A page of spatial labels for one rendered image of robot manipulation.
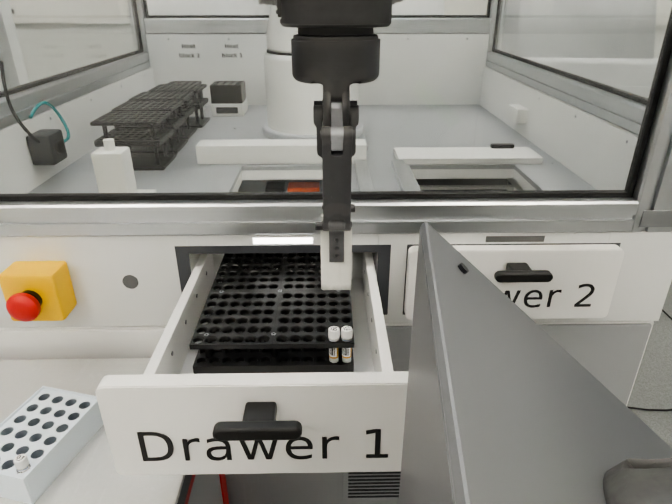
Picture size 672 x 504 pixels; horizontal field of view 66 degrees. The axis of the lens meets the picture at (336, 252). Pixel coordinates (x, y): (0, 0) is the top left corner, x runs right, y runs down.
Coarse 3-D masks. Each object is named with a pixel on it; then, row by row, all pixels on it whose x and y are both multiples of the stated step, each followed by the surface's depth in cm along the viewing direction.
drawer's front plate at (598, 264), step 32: (416, 256) 70; (480, 256) 70; (512, 256) 70; (544, 256) 70; (576, 256) 70; (608, 256) 70; (512, 288) 72; (544, 288) 72; (576, 288) 72; (608, 288) 72
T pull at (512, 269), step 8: (512, 264) 70; (520, 264) 70; (496, 272) 68; (504, 272) 67; (512, 272) 67; (520, 272) 67; (528, 272) 67; (536, 272) 67; (544, 272) 67; (496, 280) 68; (504, 280) 67; (512, 280) 68; (520, 280) 68; (528, 280) 68; (536, 280) 68; (544, 280) 68
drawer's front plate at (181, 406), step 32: (128, 384) 46; (160, 384) 46; (192, 384) 46; (224, 384) 46; (256, 384) 46; (288, 384) 46; (320, 384) 46; (352, 384) 46; (384, 384) 46; (128, 416) 47; (160, 416) 47; (192, 416) 47; (224, 416) 47; (288, 416) 47; (320, 416) 47; (352, 416) 47; (384, 416) 48; (128, 448) 49; (160, 448) 49; (192, 448) 49; (320, 448) 49; (352, 448) 49; (384, 448) 49
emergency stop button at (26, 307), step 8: (16, 296) 66; (24, 296) 66; (32, 296) 66; (8, 304) 66; (16, 304) 66; (24, 304) 66; (32, 304) 66; (8, 312) 66; (16, 312) 66; (24, 312) 66; (32, 312) 66; (24, 320) 67
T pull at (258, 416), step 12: (252, 408) 45; (264, 408) 45; (276, 408) 46; (252, 420) 44; (264, 420) 44; (216, 432) 43; (228, 432) 43; (240, 432) 43; (252, 432) 43; (264, 432) 43; (276, 432) 43; (288, 432) 43; (300, 432) 44
